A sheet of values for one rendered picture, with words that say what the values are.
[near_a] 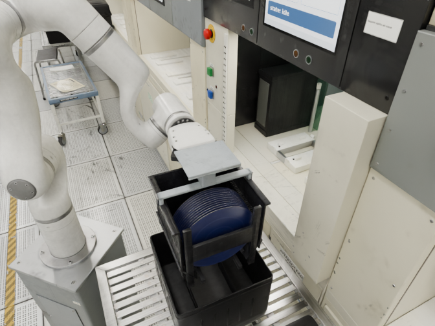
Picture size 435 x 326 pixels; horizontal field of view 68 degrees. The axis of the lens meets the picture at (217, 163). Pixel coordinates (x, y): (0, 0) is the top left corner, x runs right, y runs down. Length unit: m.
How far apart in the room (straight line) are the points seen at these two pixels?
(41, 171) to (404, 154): 0.86
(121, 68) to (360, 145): 0.56
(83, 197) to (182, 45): 1.45
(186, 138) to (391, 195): 0.46
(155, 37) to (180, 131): 2.00
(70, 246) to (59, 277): 0.10
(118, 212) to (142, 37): 1.35
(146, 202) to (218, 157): 1.83
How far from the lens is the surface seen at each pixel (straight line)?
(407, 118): 0.66
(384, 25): 0.69
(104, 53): 0.81
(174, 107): 0.87
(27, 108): 0.94
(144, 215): 2.40
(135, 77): 0.83
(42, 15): 0.83
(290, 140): 1.49
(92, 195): 2.67
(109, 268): 1.19
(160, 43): 2.77
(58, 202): 1.11
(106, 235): 1.29
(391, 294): 0.88
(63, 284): 1.21
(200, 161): 0.69
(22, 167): 0.97
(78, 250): 1.25
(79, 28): 0.81
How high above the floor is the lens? 1.70
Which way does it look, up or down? 37 degrees down
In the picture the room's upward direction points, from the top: straight up
